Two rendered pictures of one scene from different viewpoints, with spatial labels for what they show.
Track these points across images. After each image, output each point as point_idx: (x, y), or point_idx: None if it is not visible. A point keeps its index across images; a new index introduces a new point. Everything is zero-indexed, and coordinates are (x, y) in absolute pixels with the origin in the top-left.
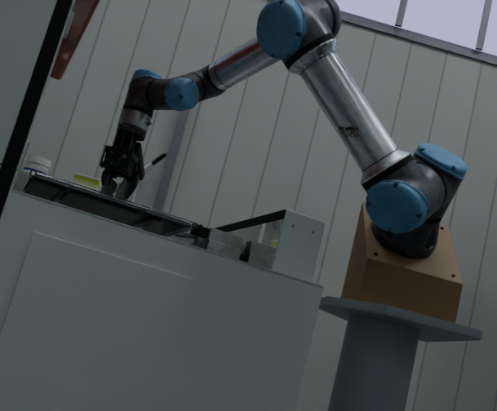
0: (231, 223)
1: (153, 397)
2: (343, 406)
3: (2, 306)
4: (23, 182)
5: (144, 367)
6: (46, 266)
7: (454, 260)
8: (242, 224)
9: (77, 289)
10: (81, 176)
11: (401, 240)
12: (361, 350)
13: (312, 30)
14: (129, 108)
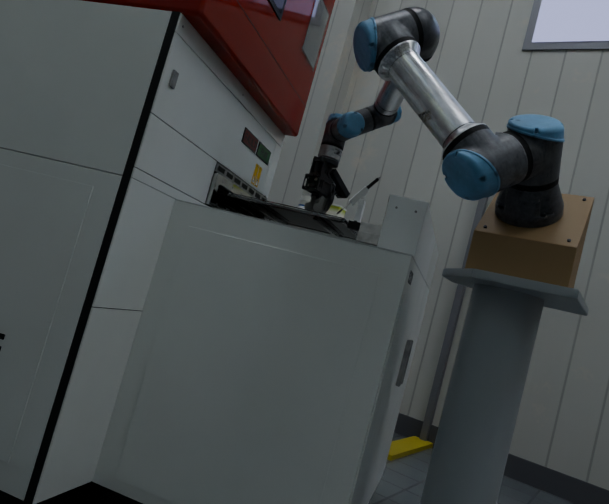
0: None
1: (265, 341)
2: (457, 365)
3: (169, 275)
4: None
5: (259, 319)
6: (195, 248)
7: (581, 227)
8: None
9: (214, 263)
10: None
11: (511, 212)
12: (472, 315)
13: (385, 38)
14: (322, 144)
